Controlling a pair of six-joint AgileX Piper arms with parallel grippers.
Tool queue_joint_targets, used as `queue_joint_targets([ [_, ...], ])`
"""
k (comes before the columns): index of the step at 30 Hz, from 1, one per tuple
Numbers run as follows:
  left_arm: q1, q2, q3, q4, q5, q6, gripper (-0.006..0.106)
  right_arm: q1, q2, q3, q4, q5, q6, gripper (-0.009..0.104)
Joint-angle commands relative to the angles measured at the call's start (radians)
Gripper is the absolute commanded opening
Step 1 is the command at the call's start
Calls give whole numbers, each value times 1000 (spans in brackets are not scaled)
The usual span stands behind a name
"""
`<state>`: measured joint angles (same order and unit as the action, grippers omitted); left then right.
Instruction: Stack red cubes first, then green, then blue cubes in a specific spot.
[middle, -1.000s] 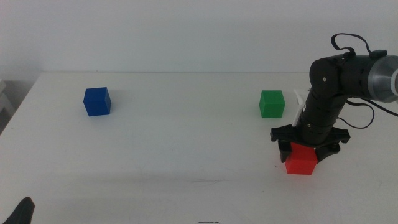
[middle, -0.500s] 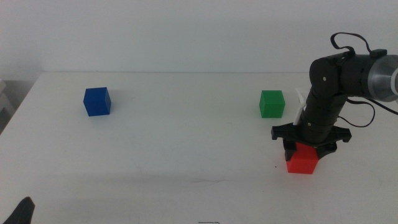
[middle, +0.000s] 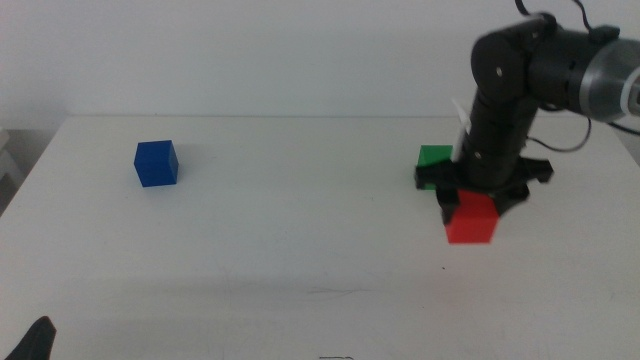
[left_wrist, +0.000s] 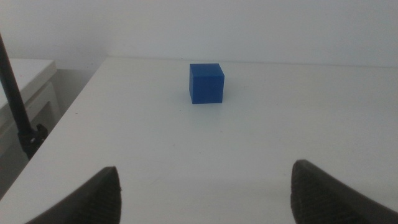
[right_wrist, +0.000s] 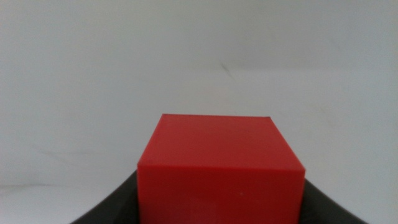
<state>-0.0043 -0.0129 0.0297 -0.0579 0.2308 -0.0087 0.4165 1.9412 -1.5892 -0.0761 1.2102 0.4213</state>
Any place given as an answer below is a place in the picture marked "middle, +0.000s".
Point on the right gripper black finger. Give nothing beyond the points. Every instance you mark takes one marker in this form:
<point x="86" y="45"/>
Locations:
<point x="512" y="200"/>
<point x="448" y="206"/>

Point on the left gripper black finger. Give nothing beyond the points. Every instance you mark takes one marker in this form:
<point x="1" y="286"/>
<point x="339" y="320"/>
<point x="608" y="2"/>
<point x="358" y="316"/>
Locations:
<point x="36" y="342"/>

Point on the red cube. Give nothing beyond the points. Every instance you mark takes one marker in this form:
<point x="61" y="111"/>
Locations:
<point x="472" y="222"/>

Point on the green cube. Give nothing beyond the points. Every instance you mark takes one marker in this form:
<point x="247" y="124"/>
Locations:
<point x="434" y="155"/>

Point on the blue cube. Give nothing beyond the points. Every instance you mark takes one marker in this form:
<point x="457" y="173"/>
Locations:
<point x="156" y="164"/>

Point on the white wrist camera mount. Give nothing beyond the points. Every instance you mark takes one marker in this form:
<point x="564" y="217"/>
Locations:
<point x="462" y="125"/>

